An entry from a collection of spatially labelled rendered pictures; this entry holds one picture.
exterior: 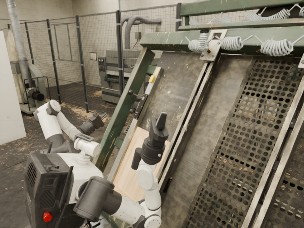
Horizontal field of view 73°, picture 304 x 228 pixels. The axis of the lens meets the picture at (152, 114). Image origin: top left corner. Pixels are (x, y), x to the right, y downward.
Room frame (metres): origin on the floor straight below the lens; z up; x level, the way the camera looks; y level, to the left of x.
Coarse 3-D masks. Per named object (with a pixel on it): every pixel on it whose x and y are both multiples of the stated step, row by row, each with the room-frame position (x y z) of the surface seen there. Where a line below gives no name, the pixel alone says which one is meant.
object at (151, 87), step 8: (160, 72) 1.52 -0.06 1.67; (152, 88) 1.47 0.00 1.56; (144, 104) 1.42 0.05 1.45; (144, 112) 1.42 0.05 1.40; (136, 120) 1.39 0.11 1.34; (136, 128) 1.37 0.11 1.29; (128, 136) 1.35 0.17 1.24; (128, 144) 1.33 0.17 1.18; (120, 152) 1.31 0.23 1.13; (120, 160) 1.28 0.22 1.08; (112, 168) 1.28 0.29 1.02; (112, 176) 1.23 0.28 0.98
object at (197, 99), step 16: (208, 32) 1.13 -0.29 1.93; (224, 32) 1.23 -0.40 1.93; (208, 48) 1.20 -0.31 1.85; (208, 64) 1.23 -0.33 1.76; (208, 80) 1.17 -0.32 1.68; (192, 96) 1.16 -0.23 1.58; (192, 112) 1.09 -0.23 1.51; (176, 128) 1.10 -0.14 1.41; (192, 128) 1.10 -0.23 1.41; (176, 144) 1.03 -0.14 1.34; (176, 160) 1.02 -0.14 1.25; (160, 176) 0.99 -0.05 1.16; (160, 192) 0.94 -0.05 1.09
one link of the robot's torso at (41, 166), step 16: (32, 160) 0.75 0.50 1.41; (48, 160) 0.78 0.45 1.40; (64, 160) 0.82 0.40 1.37; (80, 160) 0.83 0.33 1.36; (32, 176) 0.70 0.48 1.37; (48, 176) 0.67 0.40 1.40; (64, 176) 0.70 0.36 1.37; (80, 176) 0.72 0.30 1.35; (32, 192) 0.66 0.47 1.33; (48, 192) 0.66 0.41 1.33; (64, 192) 0.66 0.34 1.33; (80, 192) 0.68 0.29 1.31; (32, 208) 0.65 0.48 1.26; (48, 208) 0.65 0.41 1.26; (64, 208) 0.67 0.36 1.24; (32, 224) 0.65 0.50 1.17; (48, 224) 0.64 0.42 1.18; (64, 224) 0.68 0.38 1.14; (80, 224) 0.72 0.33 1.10
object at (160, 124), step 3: (162, 114) 0.69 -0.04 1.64; (165, 114) 0.69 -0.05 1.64; (159, 117) 0.70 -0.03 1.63; (162, 117) 0.69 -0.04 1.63; (165, 117) 0.69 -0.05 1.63; (159, 120) 0.69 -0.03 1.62; (162, 120) 0.70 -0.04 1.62; (165, 120) 0.70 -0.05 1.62; (159, 123) 0.70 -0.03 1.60; (162, 123) 0.70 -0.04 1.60; (165, 123) 0.70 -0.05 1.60; (156, 126) 0.70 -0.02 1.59; (159, 126) 0.69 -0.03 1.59; (162, 126) 0.70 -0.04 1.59
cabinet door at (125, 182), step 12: (144, 132) 1.30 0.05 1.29; (132, 144) 1.31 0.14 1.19; (168, 144) 1.13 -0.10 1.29; (132, 156) 1.25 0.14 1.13; (120, 168) 1.25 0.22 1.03; (156, 168) 1.08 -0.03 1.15; (120, 180) 1.20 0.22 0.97; (132, 180) 1.14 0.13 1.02; (120, 192) 1.14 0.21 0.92; (132, 192) 1.09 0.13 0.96
